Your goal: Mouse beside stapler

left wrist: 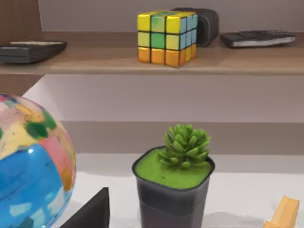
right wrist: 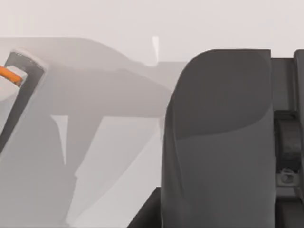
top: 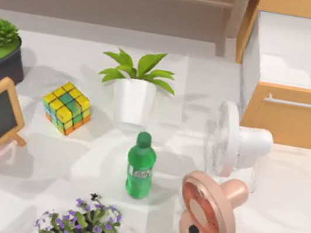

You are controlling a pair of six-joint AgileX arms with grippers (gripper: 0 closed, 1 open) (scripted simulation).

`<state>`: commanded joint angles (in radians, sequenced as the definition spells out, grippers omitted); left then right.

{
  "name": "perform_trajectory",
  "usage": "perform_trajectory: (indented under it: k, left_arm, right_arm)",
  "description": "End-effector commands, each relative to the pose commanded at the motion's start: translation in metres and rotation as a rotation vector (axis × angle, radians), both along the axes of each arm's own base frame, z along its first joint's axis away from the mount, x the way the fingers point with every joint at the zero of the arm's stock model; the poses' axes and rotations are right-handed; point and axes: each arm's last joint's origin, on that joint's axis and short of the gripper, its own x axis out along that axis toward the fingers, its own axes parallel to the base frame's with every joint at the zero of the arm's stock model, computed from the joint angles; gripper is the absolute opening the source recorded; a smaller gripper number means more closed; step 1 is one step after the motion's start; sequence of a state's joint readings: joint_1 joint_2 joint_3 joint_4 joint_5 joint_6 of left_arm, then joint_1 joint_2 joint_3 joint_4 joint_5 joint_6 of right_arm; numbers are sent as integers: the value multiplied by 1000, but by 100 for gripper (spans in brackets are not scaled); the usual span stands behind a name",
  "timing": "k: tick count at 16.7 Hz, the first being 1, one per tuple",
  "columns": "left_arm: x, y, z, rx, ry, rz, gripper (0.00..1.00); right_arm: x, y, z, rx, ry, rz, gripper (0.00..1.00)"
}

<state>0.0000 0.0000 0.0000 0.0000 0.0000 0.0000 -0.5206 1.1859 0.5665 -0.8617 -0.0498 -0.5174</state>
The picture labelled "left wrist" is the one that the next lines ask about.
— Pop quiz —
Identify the colourful globe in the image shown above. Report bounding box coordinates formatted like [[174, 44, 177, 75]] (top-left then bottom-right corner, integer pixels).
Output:
[[0, 93, 77, 228]]

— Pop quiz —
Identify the black calculator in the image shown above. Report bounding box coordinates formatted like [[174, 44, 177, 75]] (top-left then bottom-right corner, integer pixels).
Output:
[[219, 30, 296, 49], [0, 40, 68, 64]]

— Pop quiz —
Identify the black rounded box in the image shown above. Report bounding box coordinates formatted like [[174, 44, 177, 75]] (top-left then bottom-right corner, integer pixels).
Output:
[[171, 7, 219, 47]]

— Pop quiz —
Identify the orange wooden piece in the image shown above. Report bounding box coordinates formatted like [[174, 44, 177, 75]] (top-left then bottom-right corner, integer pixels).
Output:
[[263, 195, 300, 228]]

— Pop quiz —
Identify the wooden shelf unit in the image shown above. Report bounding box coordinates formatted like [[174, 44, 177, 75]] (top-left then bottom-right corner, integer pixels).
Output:
[[0, 0, 304, 98]]

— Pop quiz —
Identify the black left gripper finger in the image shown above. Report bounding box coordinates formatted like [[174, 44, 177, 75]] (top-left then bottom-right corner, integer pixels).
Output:
[[59, 187, 110, 228]]

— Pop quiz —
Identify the green plant in black pot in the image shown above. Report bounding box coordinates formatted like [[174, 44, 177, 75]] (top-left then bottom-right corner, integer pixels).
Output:
[[132, 123, 216, 228]]

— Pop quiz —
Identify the colourful puzzle cube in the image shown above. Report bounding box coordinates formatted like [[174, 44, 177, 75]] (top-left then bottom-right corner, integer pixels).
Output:
[[136, 9, 199, 68]]

